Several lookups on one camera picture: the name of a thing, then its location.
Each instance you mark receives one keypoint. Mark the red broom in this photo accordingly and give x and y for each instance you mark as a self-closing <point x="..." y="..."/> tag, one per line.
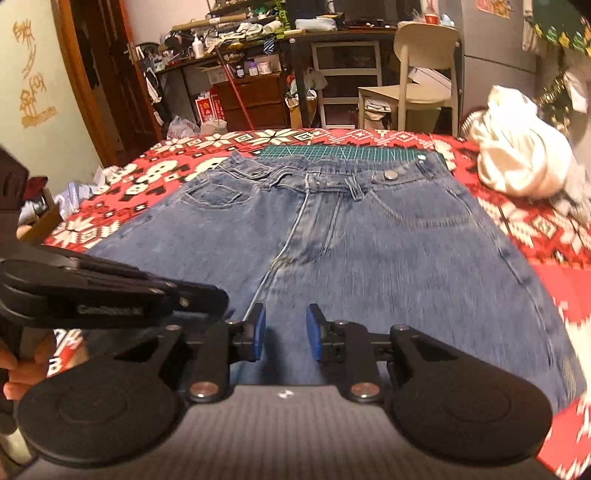
<point x="235" y="90"/>

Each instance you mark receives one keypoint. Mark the white pump bottle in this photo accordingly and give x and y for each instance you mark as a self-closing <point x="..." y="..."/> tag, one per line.
<point x="198" y="47"/>

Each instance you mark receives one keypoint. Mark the brown paper bag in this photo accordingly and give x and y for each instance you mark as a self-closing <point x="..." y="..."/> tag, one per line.
<point x="298" y="113"/>

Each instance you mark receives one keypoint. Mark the white drawer unit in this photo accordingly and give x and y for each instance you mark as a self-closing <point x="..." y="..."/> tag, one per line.
<point x="346" y="83"/>

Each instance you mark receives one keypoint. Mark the green printed banner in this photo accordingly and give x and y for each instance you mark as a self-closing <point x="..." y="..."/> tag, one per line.
<point x="561" y="23"/>

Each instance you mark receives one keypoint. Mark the red carton box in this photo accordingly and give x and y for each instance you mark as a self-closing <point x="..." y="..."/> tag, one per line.
<point x="210" y="108"/>

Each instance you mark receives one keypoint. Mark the grey garment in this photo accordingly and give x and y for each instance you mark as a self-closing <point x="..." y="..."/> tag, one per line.
<point x="575" y="198"/>

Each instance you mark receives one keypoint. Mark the wooden door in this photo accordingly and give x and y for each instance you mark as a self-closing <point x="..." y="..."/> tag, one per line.
<point x="115" y="78"/>

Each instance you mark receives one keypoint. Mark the dark wooden desk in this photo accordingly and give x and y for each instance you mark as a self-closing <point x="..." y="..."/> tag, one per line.
<point x="341" y="33"/>

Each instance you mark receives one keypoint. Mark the cardboard box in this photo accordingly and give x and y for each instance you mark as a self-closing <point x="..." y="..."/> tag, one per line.
<point x="39" y="221"/>

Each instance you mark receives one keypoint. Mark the white plastic bag red print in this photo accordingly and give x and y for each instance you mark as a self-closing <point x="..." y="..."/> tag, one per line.
<point x="182" y="128"/>

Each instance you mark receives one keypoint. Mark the white garment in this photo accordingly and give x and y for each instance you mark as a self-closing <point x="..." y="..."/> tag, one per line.
<point x="517" y="147"/>

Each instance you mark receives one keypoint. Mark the red cup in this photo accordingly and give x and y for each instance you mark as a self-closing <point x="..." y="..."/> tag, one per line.
<point x="431" y="19"/>

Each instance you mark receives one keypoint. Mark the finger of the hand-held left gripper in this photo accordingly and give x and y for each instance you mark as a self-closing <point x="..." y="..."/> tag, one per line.
<point x="198" y="302"/>

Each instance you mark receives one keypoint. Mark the red printed blanket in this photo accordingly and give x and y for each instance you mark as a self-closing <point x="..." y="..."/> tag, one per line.
<point x="554" y="286"/>

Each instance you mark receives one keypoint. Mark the green cutting mat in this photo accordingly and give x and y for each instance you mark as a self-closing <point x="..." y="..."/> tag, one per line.
<point x="351" y="152"/>

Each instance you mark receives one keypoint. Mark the grey refrigerator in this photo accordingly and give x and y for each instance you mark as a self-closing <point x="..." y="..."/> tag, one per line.
<point x="494" y="41"/>

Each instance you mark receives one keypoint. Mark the blue denim jeans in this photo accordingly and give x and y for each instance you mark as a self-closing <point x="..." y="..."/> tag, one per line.
<point x="378" y="249"/>

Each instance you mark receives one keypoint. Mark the gold wall decal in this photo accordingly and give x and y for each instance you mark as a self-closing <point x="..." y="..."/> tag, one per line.
<point x="32" y="83"/>

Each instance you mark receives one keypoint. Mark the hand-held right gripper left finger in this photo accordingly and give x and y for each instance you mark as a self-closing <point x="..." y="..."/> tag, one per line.
<point x="259" y="332"/>

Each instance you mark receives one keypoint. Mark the wooden drawer cabinet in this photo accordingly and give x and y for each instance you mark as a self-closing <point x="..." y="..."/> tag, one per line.
<point x="254" y="99"/>

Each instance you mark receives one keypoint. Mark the person's left hand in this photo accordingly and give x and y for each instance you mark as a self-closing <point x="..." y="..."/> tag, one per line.
<point x="34" y="355"/>

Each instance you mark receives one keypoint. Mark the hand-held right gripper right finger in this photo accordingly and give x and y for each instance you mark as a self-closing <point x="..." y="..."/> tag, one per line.
<point x="315" y="334"/>

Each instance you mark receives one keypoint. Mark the beige chair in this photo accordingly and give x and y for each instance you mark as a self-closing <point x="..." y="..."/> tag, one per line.
<point x="425" y="55"/>

